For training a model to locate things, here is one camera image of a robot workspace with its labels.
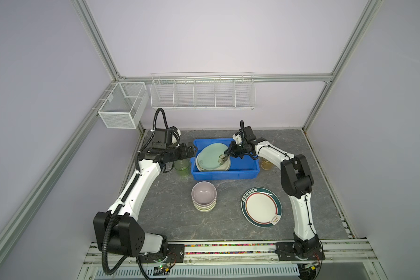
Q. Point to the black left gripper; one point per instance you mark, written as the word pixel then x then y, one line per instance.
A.
pixel 191 152

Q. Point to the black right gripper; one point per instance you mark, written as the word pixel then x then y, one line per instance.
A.
pixel 231 151

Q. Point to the green flower plate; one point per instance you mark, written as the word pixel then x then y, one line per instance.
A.
pixel 215 149

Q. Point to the purple top bowl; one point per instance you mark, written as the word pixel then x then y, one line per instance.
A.
pixel 204 193

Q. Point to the green rimmed white plate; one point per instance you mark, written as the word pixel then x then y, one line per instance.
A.
pixel 261 207

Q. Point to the cream floral plate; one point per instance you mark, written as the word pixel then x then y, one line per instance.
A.
pixel 198 167

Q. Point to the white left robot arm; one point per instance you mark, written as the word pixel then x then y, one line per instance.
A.
pixel 117 230

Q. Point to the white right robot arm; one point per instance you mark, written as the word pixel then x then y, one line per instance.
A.
pixel 297 182

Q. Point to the blue plastic bin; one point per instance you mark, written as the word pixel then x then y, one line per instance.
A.
pixel 245 168

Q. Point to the green glass cup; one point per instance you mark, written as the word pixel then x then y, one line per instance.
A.
pixel 183 167

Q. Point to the amber glass cup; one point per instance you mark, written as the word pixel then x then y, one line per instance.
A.
pixel 265 164

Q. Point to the stacked lower bowls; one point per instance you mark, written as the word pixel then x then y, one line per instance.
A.
pixel 205 208

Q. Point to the small white mesh basket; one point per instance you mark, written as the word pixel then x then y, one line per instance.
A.
pixel 124 105

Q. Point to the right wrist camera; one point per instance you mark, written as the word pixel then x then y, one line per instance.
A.
pixel 244 136

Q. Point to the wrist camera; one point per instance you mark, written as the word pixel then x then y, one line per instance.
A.
pixel 244 136
pixel 165 138

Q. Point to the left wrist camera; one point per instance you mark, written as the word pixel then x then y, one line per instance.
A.
pixel 165 138

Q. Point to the long white wire basket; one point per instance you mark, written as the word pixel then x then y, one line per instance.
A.
pixel 203 91

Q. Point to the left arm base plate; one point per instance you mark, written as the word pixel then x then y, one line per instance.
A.
pixel 174 253

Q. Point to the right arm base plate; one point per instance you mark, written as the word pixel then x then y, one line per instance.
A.
pixel 287 251

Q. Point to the aluminium mounting rail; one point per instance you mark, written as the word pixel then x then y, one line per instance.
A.
pixel 252 259

